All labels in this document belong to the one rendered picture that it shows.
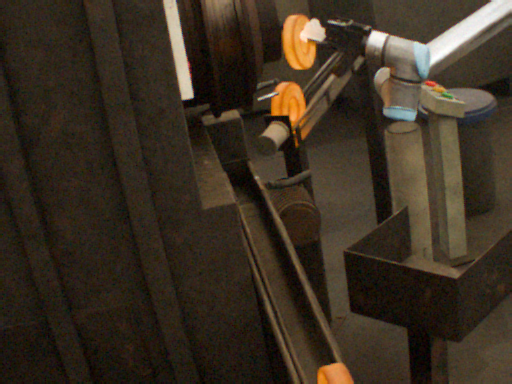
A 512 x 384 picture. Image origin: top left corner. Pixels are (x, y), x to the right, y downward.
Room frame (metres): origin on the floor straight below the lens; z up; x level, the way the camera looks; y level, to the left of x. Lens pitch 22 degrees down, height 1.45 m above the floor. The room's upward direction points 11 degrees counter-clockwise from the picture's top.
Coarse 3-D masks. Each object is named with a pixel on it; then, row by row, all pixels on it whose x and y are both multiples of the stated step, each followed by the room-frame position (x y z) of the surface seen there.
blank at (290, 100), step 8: (280, 88) 2.33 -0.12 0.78; (288, 88) 2.34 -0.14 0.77; (296, 88) 2.38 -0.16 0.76; (280, 96) 2.31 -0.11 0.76; (288, 96) 2.33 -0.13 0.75; (296, 96) 2.37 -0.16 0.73; (272, 104) 2.31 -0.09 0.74; (280, 104) 2.29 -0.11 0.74; (288, 104) 2.32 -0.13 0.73; (296, 104) 2.38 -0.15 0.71; (304, 104) 2.41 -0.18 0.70; (272, 112) 2.30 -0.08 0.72; (280, 112) 2.29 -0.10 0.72; (288, 112) 2.32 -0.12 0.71; (296, 112) 2.38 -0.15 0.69; (296, 120) 2.35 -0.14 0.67
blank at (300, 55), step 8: (296, 16) 2.31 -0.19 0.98; (304, 16) 2.34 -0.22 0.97; (288, 24) 2.29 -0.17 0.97; (296, 24) 2.29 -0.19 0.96; (304, 24) 2.33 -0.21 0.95; (288, 32) 2.27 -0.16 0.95; (296, 32) 2.28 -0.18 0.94; (288, 40) 2.26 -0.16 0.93; (296, 40) 2.27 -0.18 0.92; (288, 48) 2.26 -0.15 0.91; (296, 48) 2.26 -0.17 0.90; (304, 48) 2.34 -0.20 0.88; (312, 48) 2.35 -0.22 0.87; (288, 56) 2.26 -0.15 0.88; (296, 56) 2.25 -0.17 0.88; (304, 56) 2.29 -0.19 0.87; (312, 56) 2.34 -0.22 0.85; (296, 64) 2.27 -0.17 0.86; (304, 64) 2.28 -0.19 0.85; (312, 64) 2.33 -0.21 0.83
